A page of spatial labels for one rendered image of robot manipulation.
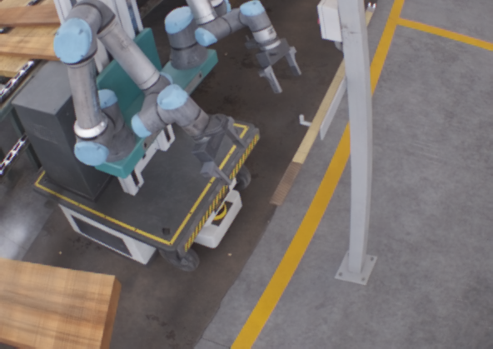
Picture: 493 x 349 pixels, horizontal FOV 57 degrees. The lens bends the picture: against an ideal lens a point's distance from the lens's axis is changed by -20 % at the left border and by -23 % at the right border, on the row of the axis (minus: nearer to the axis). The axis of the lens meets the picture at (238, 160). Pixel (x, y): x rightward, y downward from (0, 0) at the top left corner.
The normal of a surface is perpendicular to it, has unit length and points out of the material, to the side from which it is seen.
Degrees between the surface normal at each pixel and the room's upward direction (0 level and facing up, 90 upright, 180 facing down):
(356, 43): 90
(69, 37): 84
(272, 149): 0
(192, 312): 0
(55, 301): 0
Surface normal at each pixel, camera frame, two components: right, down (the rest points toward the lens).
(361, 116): -0.44, 0.70
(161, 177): -0.16, -0.69
